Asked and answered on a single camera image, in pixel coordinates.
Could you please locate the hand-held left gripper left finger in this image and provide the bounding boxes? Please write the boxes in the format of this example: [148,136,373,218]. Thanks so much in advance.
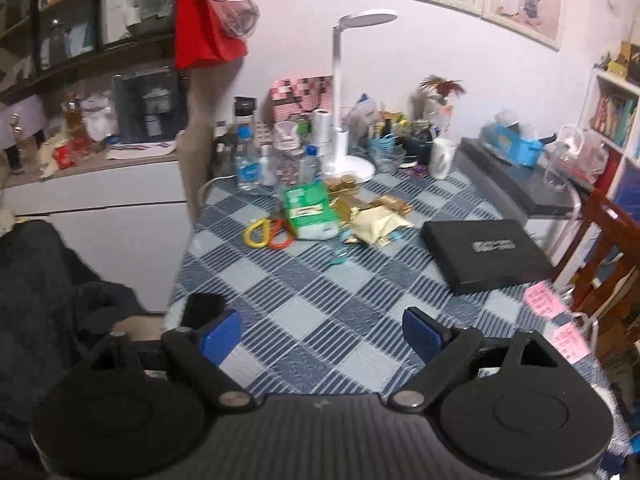
[87,292,256,416]

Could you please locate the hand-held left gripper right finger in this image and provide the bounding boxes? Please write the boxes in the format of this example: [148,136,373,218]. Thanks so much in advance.
[387,306,563,413]

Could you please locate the black box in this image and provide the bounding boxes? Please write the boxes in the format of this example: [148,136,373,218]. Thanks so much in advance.
[420,219,556,296]

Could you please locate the blue checkered desktop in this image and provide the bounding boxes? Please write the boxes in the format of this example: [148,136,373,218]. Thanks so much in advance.
[162,160,631,461]

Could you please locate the large gold foil packet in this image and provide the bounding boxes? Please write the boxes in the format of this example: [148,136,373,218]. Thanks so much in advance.
[350,207,413,247]

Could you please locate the pink paper slip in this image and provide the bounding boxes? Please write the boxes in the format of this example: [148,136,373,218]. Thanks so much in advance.
[552,323,592,363]
[524,282,568,320]

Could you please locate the small gold foil packet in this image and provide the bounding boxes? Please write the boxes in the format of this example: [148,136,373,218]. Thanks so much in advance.
[330,197,373,221]

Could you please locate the green tissue pack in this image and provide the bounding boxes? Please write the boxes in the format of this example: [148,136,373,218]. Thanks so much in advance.
[282,182,341,240]

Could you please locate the white cabinet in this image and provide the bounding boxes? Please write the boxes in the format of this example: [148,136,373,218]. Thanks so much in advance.
[0,145,193,311]

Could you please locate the blue label water bottle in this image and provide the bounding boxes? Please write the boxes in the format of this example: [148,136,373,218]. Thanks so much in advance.
[234,125,261,192]

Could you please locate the glass bowl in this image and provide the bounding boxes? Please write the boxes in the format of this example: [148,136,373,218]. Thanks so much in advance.
[372,150,406,173]

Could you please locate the white mug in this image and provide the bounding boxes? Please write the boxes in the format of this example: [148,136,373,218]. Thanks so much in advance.
[429,137,458,181]

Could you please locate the grey chest freezer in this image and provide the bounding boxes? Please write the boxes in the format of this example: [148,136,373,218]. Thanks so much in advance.
[452,137,586,256]

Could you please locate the dark cloth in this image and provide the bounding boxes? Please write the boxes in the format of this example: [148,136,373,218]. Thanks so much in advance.
[0,220,151,480]

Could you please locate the clear jar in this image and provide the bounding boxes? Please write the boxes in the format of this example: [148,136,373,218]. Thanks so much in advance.
[272,122,306,186]

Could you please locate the blue pen basket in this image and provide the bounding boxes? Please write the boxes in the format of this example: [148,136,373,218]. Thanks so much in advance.
[370,136,396,161]

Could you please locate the small blue cap bottle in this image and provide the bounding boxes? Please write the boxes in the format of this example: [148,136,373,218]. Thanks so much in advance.
[300,146,321,183]

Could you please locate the white desk lamp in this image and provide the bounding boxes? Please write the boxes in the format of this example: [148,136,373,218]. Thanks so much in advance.
[320,9,399,181]

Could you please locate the brown wooden chair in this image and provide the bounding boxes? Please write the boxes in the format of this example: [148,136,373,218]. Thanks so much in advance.
[570,187,640,361]

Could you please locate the blue tissue box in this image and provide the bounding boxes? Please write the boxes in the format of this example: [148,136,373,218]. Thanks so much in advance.
[481,122,545,167]

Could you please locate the clear plastic pitcher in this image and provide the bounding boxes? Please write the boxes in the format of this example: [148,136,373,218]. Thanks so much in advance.
[542,127,586,193]

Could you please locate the black thermos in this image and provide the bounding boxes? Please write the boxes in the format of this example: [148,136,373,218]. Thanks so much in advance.
[234,96,258,131]

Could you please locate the white paper roll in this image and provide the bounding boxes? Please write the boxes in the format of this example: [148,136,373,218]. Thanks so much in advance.
[312,109,333,156]

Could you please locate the red can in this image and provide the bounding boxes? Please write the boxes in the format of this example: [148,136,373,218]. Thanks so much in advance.
[52,142,76,168]

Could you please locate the black coffee machine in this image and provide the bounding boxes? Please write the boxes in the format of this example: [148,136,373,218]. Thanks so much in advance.
[112,67,188,145]

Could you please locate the clear plastic container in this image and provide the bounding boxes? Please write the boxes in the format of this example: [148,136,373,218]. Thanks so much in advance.
[575,130,611,183]

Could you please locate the brown feather decoration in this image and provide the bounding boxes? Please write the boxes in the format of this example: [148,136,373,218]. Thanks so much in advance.
[420,75,468,136]

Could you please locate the pink checkered bag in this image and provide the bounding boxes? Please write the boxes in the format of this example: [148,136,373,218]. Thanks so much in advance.
[270,76,335,123]

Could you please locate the amber glass bottle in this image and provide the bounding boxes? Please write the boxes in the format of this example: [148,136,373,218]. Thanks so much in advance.
[62,95,86,141]

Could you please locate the white bookshelf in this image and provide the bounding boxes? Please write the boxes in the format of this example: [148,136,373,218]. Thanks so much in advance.
[577,67,640,221]

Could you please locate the lavender air fryer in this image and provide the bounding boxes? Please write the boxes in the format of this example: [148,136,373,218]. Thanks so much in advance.
[0,97,46,148]

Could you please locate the red bag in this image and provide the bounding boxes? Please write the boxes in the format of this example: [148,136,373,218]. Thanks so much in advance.
[174,0,248,71]

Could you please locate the framed child picture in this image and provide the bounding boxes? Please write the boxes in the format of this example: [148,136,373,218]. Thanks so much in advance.
[482,0,568,52]

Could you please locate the yellow plastic ring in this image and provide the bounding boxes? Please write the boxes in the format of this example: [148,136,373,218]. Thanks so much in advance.
[244,219,271,248]

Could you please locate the orange plastic ring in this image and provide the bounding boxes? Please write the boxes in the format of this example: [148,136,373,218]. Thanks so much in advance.
[269,220,296,251]

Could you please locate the dark wall shelf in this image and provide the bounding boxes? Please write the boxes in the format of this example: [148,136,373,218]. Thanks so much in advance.
[0,0,191,106]

